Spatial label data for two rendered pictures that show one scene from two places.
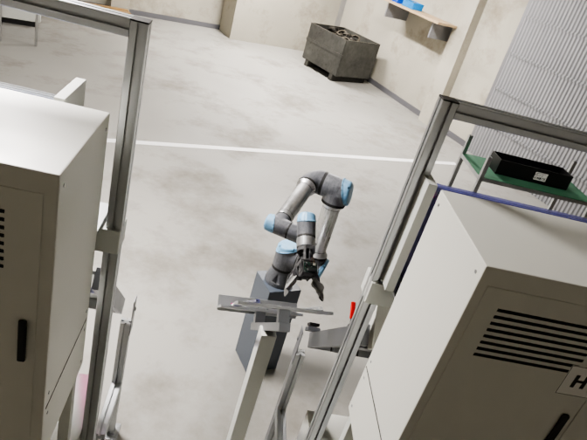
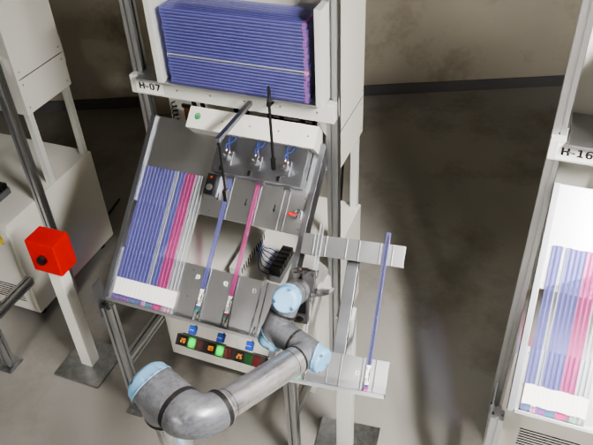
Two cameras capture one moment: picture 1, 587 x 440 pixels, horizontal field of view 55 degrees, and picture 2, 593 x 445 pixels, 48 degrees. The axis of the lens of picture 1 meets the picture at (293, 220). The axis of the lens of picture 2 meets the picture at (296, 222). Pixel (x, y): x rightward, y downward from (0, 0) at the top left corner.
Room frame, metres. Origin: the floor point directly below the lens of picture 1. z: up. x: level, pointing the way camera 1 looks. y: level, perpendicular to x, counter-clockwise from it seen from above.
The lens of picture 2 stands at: (3.07, 0.68, 2.45)
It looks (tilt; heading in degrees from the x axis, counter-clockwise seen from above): 39 degrees down; 213
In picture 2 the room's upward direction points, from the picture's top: 3 degrees counter-clockwise
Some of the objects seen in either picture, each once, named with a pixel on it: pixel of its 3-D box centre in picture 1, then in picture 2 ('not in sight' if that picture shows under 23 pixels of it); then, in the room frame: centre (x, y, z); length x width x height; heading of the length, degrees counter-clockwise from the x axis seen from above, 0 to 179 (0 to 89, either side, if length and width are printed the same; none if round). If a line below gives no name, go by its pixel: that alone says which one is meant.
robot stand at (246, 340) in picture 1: (266, 321); not in sight; (2.43, -0.02, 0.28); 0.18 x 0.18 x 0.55; 33
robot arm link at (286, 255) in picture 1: (288, 254); not in sight; (2.42, -0.02, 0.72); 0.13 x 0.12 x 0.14; 78
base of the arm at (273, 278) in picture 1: (281, 272); not in sight; (2.43, -0.02, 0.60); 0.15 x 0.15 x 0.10
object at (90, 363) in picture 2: not in sight; (70, 304); (1.87, -1.28, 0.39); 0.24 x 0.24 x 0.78; 10
